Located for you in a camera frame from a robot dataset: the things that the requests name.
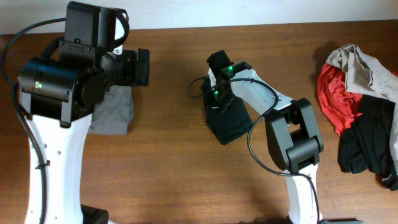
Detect dark green t-shirt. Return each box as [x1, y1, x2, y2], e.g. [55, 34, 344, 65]
[203, 91, 253, 145]

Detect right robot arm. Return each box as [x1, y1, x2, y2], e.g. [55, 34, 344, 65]
[208, 62, 324, 223]

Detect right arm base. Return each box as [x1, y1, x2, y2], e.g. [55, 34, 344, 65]
[319, 219, 364, 224]

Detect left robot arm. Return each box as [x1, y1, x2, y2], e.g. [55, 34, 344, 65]
[13, 38, 150, 223]

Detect grey folded trousers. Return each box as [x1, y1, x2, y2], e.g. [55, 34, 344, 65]
[88, 85, 134, 135]

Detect red garment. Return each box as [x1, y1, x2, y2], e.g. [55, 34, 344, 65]
[317, 63, 363, 136]

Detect beige garment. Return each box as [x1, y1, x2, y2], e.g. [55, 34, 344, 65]
[324, 44, 397, 172]

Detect black garment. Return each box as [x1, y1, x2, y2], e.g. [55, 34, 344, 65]
[338, 95, 397, 191]

